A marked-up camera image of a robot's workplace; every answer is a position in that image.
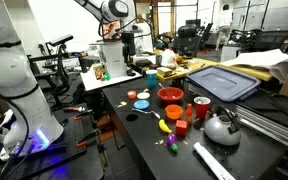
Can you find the orange bowl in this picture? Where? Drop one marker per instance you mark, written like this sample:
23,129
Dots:
174,112

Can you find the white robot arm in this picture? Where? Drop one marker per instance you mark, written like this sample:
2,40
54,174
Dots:
32,127

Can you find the wooden side table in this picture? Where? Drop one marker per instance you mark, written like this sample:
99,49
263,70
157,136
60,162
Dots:
195,64

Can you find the red bowl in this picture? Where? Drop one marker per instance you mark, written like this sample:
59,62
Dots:
170,94

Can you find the red cube block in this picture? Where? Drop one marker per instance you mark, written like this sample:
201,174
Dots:
181,127

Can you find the small yellow plate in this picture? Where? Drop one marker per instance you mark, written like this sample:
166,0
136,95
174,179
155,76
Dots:
143,95

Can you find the black office chair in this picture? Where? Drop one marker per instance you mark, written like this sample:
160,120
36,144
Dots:
187,41

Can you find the orange sauce bottle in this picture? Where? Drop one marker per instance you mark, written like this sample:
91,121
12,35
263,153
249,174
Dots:
188,114

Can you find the small red mug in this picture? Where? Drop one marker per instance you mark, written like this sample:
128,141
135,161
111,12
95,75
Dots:
131,94

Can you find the toy banana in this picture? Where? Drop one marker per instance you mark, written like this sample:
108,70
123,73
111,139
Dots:
164,127

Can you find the toy purple eggplant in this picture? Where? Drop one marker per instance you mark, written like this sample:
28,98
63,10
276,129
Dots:
171,142

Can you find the metal spoon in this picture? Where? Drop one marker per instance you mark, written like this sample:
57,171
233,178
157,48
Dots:
147,112

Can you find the red plastic cup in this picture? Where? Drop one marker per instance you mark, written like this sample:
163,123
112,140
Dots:
201,106

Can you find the teal plastic cup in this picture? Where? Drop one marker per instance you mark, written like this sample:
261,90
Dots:
151,77

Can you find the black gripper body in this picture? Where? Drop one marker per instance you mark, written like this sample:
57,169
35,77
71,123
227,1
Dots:
128,48

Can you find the orange handled clamp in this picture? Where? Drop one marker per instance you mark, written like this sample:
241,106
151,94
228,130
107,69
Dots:
81,111

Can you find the blue bin lid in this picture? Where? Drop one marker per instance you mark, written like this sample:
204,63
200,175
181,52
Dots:
226,85

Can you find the laptop on white stand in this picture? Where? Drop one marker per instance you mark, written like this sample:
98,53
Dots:
111,50

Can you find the silver kettle black handle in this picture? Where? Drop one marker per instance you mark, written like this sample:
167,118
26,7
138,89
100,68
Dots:
223,127

